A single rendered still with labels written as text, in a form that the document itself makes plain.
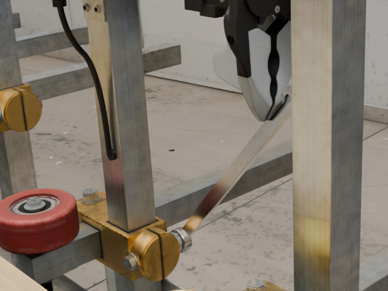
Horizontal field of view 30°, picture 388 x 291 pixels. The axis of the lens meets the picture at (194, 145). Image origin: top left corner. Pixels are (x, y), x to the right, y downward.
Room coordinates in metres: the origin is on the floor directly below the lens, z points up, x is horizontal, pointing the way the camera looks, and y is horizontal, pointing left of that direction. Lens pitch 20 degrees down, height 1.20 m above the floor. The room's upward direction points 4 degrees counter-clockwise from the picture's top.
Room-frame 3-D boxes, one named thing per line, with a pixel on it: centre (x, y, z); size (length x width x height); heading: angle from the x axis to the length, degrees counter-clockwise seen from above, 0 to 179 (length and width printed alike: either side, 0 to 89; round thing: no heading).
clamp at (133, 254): (0.68, 0.08, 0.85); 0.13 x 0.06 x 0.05; 40
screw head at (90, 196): (0.72, 0.12, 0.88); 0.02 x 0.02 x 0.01
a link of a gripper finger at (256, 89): (0.63, -0.04, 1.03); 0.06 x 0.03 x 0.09; 40
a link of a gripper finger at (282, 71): (0.65, -0.07, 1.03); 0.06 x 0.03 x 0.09; 40
